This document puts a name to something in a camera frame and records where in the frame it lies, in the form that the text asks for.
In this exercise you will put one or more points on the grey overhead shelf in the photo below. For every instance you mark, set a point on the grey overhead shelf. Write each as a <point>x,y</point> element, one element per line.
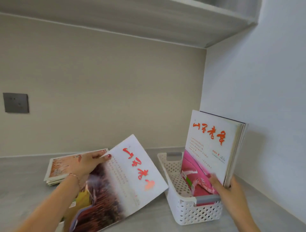
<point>133,19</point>

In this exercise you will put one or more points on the person's left thumb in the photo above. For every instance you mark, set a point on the person's left thumb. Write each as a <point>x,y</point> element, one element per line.
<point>103,158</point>

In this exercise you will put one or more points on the person's left forearm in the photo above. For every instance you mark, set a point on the person's left forearm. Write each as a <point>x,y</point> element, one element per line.
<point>50,205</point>

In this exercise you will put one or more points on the person's right thumb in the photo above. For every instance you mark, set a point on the person's right thumb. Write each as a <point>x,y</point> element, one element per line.
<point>214,180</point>

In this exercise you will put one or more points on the stack of magazines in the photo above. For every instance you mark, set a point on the stack of magazines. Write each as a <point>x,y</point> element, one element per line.
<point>62,166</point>

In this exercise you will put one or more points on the pink cover magazine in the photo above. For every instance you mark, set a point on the pink cover magazine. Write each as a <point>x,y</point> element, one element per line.
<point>210,148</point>

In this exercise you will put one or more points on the person's left hand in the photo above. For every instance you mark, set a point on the person's left hand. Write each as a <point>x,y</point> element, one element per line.
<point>82,165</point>

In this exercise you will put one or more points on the person's right forearm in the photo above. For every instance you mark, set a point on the person's right forearm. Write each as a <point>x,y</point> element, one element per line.
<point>243,221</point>

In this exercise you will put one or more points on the bundle of white-edged magazines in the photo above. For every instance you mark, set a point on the bundle of white-edged magazines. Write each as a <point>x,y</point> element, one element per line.
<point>240,153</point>

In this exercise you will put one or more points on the person's right hand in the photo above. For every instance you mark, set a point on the person's right hand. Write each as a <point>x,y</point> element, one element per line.
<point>230,197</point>

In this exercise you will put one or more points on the white landscape cover magazine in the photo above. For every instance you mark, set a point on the white landscape cover magazine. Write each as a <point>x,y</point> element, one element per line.
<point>129,176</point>

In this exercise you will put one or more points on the grey wall socket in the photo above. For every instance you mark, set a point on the grey wall socket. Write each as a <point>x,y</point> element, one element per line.
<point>16,102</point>

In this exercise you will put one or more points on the white perforated plastic basket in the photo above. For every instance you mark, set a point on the white perforated plastic basket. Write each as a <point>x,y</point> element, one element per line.
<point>188,210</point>

